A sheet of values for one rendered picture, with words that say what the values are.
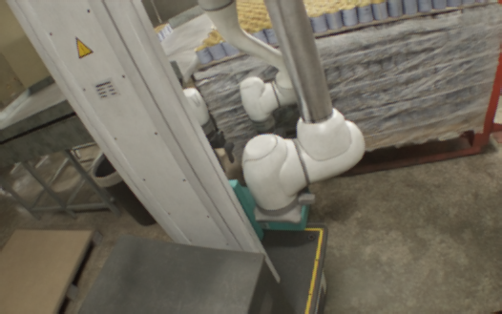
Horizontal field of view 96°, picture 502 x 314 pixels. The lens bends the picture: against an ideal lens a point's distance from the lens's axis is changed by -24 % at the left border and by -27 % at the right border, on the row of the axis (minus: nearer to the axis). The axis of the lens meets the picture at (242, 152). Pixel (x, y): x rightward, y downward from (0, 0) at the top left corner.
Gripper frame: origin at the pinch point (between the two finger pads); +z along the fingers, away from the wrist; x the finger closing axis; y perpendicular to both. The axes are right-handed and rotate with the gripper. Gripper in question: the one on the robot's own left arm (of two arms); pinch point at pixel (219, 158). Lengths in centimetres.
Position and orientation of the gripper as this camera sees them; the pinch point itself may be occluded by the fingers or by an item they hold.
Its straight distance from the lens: 143.0
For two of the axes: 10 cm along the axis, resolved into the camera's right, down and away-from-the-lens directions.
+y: 2.8, -6.8, 6.8
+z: 3.2, 7.3, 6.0
